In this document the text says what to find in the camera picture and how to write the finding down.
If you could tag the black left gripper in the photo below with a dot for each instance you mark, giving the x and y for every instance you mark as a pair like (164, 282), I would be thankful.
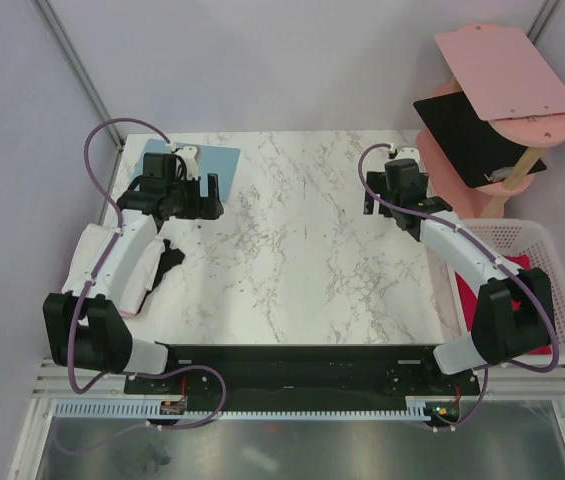
(203, 207)

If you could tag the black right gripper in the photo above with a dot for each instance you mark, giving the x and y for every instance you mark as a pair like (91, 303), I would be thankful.
(378, 181)

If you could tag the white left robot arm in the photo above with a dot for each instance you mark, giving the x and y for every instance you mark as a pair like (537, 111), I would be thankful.
(90, 333)

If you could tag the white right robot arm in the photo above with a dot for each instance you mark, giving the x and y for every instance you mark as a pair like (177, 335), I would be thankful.
(514, 317)

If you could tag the light blue mat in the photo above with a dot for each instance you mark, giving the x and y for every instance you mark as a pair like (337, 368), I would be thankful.
(222, 161)

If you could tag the black board on shelf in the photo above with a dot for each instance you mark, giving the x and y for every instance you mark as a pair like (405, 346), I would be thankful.
(471, 145)

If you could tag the white folded t shirt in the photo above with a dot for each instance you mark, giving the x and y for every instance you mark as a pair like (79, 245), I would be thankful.
(121, 262)

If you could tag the white plastic basket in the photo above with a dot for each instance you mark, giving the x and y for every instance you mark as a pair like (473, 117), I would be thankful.
(513, 238)

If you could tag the pink tiered shelf stand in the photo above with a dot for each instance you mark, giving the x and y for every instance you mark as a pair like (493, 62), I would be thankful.
(509, 85)

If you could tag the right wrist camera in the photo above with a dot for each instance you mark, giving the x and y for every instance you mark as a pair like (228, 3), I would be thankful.
(402, 173)

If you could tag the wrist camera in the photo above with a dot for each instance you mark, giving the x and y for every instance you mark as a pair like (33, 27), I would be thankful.
(402, 173)
(163, 169)

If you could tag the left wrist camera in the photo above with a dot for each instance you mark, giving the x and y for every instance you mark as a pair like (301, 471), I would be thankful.
(163, 169)

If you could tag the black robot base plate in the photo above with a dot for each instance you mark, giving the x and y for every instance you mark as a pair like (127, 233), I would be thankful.
(320, 376)

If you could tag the aluminium frame rails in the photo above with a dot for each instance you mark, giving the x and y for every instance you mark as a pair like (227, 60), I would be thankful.
(53, 382)

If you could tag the white slotted cable duct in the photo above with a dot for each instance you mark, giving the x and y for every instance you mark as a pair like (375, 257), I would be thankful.
(162, 410)

